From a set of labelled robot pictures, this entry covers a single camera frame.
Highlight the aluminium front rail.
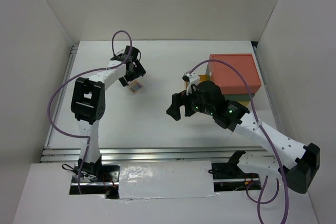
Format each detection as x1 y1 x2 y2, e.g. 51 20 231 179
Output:
39 147 276 163

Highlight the white cover plate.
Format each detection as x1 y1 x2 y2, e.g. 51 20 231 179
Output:
119 161 215 199

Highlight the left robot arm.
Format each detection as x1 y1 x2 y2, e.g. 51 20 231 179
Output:
71 46 146 182

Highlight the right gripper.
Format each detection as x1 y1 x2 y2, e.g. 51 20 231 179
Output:
166 83 214 120

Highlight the aluminium rail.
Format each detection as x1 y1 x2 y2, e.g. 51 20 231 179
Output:
39 147 276 163
252 42 293 158
44 44 79 148

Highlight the coral drawer cabinet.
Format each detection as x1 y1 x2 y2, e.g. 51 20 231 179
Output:
206 54 261 94

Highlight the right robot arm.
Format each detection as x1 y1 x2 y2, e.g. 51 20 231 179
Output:
166 81 320 194

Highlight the aluminium right rail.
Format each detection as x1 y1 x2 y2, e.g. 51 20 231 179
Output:
252 42 293 158

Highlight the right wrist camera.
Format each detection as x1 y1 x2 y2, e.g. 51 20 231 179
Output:
182 72 200 95

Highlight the aluminium left rail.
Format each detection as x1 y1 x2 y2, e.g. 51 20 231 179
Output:
44 44 79 148

